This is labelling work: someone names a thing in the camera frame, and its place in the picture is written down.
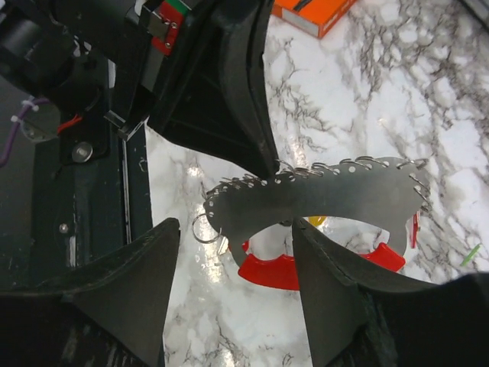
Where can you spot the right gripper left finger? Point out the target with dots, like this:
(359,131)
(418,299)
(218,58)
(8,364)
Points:
(110,312)

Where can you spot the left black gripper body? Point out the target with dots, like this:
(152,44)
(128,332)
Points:
(106,65)

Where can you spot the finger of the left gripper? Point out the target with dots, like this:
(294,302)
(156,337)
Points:
(211,92)

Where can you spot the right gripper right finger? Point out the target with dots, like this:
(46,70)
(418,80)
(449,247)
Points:
(360,314)

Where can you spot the metal key organizer red handle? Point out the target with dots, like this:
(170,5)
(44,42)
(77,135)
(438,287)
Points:
(383,192)

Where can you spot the red key tag on organizer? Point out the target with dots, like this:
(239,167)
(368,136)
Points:
(414,229)

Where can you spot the yellow key cap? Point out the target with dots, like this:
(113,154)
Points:
(317,220)

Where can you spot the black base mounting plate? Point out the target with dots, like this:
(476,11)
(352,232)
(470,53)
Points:
(65,203)

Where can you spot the orange Gillette razor package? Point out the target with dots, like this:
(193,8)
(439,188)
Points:
(314,17)

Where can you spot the green key tag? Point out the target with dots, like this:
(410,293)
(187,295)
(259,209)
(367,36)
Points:
(470,255)

